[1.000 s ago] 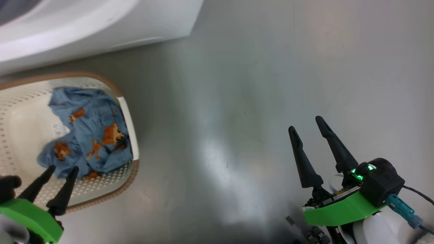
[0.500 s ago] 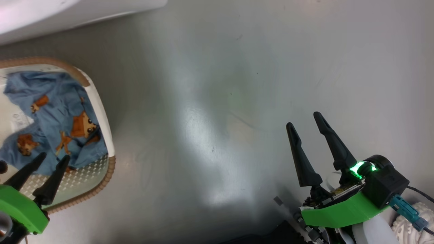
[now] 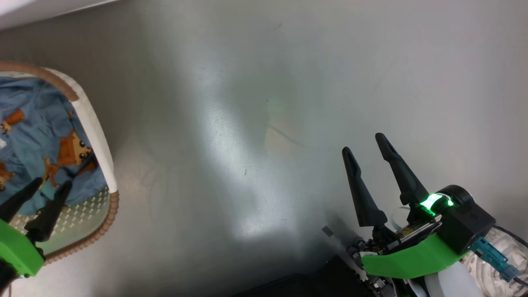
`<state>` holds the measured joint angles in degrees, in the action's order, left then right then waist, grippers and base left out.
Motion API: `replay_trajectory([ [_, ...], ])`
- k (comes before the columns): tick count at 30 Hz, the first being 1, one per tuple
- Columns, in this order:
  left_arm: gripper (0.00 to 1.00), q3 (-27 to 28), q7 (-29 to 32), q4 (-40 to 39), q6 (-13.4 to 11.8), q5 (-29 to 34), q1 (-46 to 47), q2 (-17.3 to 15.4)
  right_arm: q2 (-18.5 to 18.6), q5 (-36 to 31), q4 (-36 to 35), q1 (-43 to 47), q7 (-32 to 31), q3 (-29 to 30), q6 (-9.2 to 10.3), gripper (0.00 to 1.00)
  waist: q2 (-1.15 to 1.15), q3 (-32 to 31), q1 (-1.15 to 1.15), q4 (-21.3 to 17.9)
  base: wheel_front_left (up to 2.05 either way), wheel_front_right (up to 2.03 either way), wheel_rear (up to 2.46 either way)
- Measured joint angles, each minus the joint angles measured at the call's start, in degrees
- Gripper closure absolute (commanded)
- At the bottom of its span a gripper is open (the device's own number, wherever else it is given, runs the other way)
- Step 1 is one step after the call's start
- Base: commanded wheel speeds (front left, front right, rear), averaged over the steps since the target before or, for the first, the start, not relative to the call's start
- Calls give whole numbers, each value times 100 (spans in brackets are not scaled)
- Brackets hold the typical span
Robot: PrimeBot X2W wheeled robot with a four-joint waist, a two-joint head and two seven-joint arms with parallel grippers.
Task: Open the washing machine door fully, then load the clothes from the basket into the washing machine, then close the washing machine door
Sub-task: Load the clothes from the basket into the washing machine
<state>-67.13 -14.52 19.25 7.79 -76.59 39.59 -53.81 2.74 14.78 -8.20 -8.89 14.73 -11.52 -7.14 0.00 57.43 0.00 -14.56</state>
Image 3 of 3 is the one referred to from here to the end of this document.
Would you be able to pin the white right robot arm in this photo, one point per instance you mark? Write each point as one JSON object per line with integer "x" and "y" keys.
{"x": 491, "y": 276}

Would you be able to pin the white brown-rimmed laundry basket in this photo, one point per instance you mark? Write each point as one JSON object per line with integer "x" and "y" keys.
{"x": 93, "y": 128}

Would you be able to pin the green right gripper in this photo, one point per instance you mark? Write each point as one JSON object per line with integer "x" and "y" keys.
{"x": 412, "y": 260}

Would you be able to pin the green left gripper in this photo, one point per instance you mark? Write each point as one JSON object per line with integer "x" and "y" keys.
{"x": 16, "y": 251}

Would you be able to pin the white washing machine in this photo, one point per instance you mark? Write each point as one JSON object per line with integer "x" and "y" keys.
{"x": 24, "y": 12}

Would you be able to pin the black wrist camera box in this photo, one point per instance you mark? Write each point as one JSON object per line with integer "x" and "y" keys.
{"x": 466, "y": 227}

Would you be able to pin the small blue bear-print garment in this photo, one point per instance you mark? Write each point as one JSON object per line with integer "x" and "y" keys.
{"x": 37, "y": 136}

